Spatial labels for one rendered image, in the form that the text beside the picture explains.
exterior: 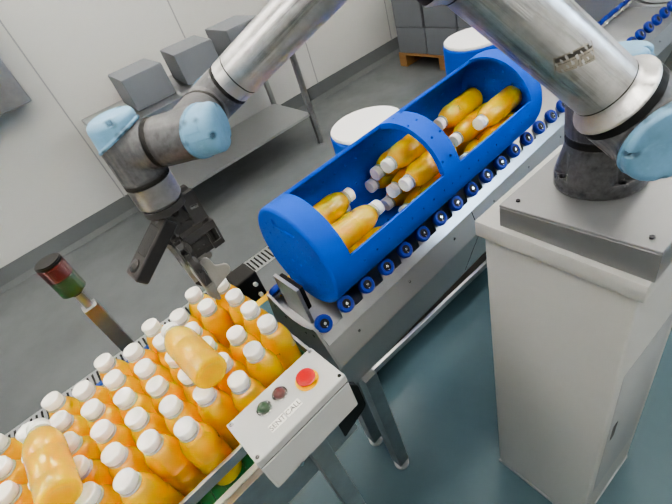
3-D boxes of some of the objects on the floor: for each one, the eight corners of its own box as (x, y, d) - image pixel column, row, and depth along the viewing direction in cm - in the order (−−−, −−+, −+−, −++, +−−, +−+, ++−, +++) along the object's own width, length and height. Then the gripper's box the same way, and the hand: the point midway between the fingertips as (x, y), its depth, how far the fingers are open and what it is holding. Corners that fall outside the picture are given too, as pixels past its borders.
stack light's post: (260, 476, 181) (98, 303, 112) (252, 484, 180) (83, 313, 110) (254, 470, 184) (93, 297, 115) (247, 477, 183) (79, 307, 113)
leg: (385, 438, 179) (347, 348, 139) (376, 449, 177) (334, 360, 137) (375, 429, 183) (335, 339, 143) (366, 440, 181) (322, 351, 141)
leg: (412, 461, 169) (379, 371, 130) (402, 473, 167) (365, 385, 128) (401, 451, 173) (365, 361, 134) (391, 463, 171) (352, 374, 131)
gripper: (203, 194, 70) (254, 284, 84) (172, 176, 79) (222, 261, 92) (157, 224, 67) (218, 313, 80) (129, 203, 75) (188, 286, 89)
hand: (205, 290), depth 84 cm, fingers open, 6 cm apart
